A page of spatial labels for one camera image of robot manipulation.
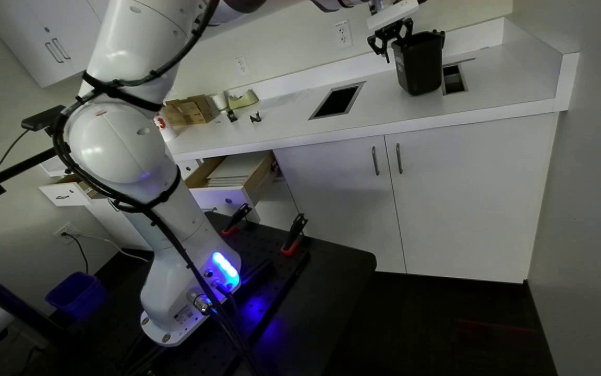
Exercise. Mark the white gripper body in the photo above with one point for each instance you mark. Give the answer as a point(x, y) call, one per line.
point(391, 8)

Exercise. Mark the black landfill bin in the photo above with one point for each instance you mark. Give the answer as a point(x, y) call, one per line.
point(420, 66)

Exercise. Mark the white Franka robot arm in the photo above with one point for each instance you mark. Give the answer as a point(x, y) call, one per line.
point(115, 143)

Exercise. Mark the yellow-green notepad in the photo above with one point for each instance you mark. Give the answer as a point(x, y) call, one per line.
point(247, 99)

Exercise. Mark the small black clip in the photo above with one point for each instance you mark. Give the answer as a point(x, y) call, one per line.
point(254, 118)

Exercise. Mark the white counter cabinet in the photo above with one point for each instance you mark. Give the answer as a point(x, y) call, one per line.
point(467, 194)

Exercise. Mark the open wooden drawer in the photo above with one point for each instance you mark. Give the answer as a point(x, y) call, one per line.
point(235, 173)

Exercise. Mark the cardboard box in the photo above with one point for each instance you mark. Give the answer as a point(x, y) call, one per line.
point(189, 111)

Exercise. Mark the black red-tipped clamp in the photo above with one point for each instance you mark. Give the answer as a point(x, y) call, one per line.
point(295, 233)
point(237, 220)

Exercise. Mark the black robot table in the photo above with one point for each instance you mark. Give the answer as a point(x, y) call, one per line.
point(313, 305)

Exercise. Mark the white wall outlet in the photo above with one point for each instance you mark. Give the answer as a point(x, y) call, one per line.
point(241, 64)
point(343, 34)

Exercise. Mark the black camera on stand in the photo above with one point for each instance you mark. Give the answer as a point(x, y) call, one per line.
point(43, 118)

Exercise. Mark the white wall cabinet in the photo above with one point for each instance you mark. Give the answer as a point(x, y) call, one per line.
point(30, 34)

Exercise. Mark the low wall outlet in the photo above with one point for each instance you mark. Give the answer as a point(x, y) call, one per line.
point(60, 231)

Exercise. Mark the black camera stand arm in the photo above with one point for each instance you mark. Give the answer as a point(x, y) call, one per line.
point(8, 172)

